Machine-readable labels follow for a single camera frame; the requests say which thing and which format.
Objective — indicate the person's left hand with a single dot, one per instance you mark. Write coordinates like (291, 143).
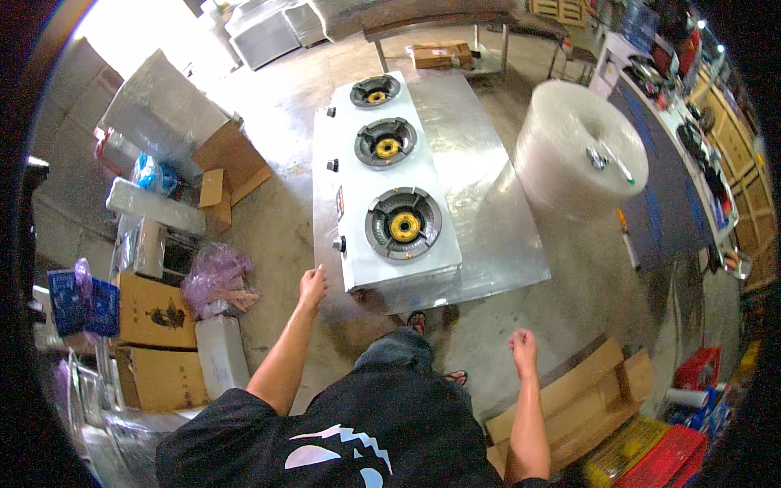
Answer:
(312, 290)

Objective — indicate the person's right hand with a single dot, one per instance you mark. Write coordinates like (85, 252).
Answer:
(523, 352)

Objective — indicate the person's right fingers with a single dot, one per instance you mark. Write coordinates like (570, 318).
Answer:
(522, 337)

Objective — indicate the person's left fingers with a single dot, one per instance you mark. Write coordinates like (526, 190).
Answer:
(316, 272)

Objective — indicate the white three-burner gas stove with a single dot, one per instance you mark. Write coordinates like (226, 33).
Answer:
(366, 256)

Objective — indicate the flattened brown cardboard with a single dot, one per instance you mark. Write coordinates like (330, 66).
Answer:
(579, 402)

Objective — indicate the purple plastic bag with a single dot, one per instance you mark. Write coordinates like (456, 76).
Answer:
(219, 280)

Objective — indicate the person's legs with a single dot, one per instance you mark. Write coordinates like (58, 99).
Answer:
(396, 351)

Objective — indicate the white wrapped block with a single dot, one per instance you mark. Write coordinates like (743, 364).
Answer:
(221, 357)

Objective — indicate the open brown cardboard box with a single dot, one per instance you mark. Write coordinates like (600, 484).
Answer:
(235, 158)

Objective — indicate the stainless steel table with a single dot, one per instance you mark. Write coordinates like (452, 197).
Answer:
(482, 201)

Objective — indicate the yellow plastic crate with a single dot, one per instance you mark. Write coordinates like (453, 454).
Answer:
(622, 448)

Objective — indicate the printed brown cardboard box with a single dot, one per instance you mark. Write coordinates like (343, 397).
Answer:
(155, 311)

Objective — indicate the wrapped steel cabinet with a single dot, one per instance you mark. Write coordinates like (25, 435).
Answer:
(146, 247)

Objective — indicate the long wrapped white box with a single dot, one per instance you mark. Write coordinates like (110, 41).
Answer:
(155, 206)

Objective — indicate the white tape roll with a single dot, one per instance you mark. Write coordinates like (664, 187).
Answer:
(686, 398)

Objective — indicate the person's body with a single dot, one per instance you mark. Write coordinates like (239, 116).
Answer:
(378, 439)

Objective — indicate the small red plastic crate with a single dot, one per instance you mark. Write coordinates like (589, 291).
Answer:
(698, 369)

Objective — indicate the plain brown cardboard box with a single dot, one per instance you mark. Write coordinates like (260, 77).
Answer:
(162, 378)

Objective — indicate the large red plastic crate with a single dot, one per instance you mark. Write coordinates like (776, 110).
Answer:
(665, 457)

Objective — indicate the blue plastic bag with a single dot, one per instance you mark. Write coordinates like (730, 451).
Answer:
(152, 174)

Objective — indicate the metal bar through roll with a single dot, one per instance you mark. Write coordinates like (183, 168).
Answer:
(610, 157)

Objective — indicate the large bubble wrap roll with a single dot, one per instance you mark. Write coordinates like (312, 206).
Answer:
(567, 140)

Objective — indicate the large plastic wrapped panel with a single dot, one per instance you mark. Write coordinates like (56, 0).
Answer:
(162, 110)

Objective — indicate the wrapped steel appliances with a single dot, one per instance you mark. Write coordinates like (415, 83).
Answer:
(268, 30)

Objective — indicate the small cardboard box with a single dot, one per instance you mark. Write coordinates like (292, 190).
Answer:
(440, 55)

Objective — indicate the cluttered workbench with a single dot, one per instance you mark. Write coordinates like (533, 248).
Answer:
(695, 122)

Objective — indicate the long metal table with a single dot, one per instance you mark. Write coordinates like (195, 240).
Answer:
(439, 15)

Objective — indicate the wooden pallet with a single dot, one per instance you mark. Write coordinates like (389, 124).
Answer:
(558, 11)

